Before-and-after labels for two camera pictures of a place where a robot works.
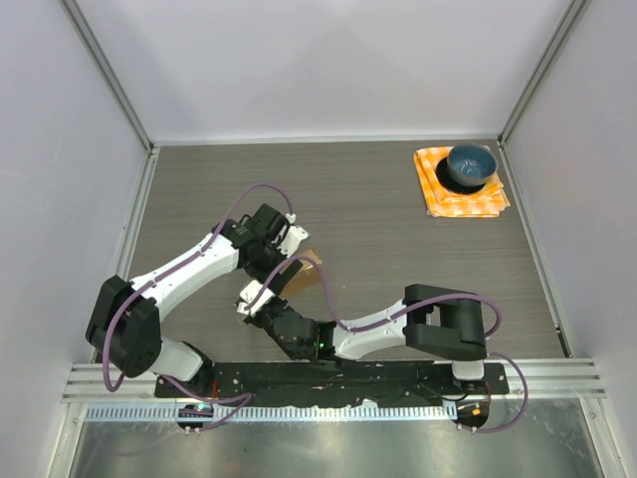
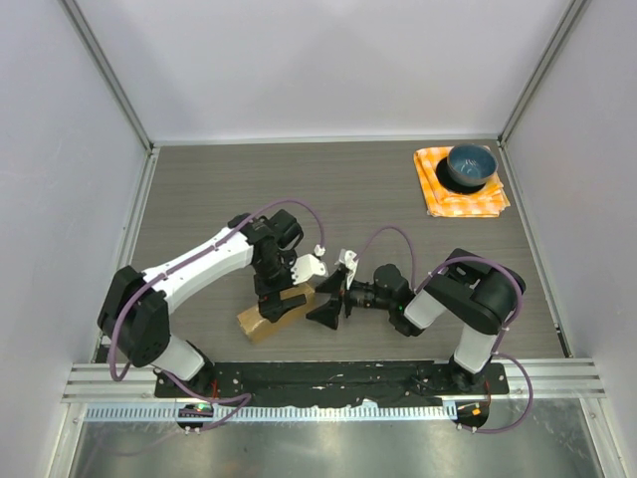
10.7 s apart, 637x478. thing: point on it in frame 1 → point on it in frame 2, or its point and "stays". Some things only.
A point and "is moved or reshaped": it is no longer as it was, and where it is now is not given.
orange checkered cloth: [487, 202] stays
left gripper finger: [284, 279] → [294, 301]
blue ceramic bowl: [471, 164] stays
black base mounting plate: [323, 381] stays
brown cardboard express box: [306, 277] is moved or reshaped
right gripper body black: [267, 321] → [348, 297]
